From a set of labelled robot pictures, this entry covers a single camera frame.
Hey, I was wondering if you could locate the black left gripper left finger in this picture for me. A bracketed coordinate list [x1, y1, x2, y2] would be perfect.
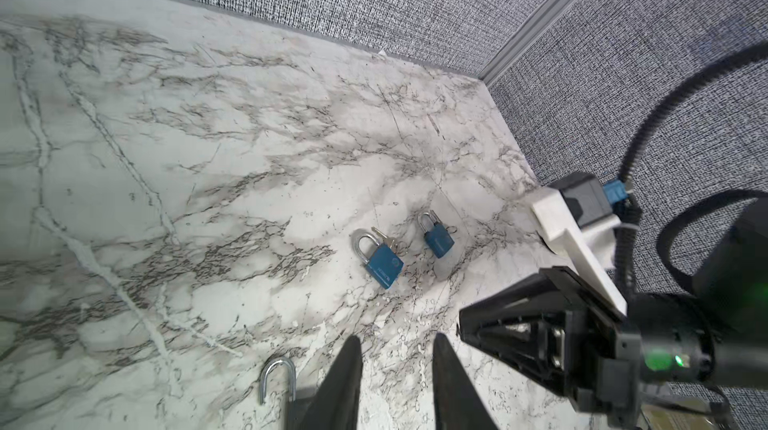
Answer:
[297, 336, 363, 430]

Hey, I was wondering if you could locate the black padlock upper left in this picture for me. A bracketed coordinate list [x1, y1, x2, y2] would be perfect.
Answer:
[258, 356, 317, 429]

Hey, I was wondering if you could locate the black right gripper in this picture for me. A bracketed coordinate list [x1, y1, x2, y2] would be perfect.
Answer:
[457, 266, 639, 429]

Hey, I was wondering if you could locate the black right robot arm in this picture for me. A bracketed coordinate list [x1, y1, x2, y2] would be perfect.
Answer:
[458, 190, 767, 429]

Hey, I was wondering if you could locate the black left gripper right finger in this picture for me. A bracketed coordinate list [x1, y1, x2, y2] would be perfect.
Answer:
[432, 333, 497, 430]

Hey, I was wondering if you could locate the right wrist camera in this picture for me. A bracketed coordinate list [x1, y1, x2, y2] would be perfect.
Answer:
[525, 172, 630, 315]

